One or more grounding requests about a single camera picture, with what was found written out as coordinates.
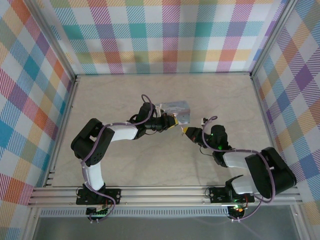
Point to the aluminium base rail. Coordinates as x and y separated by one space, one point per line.
162 196

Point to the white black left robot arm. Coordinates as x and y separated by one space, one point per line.
122 131

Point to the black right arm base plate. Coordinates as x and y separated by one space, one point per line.
217 195

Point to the grey metal plate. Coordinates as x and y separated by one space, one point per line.
162 228

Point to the aluminium frame side rail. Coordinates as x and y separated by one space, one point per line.
265 110
67 112

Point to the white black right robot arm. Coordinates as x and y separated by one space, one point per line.
270 172

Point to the aluminium frame corner post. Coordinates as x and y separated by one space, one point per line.
53 37
272 37

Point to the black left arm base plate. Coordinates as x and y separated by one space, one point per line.
112 196

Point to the control board with green connector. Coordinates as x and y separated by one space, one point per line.
97 212

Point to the control board with green light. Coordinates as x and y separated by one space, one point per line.
236 210

